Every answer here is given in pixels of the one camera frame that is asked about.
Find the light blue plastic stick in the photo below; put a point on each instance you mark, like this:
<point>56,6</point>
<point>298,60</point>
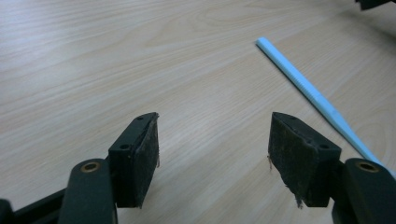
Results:
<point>306,86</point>

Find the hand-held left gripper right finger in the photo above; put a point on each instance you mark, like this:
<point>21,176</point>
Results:
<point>299,158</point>

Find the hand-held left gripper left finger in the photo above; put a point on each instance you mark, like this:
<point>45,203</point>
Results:
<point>134,161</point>

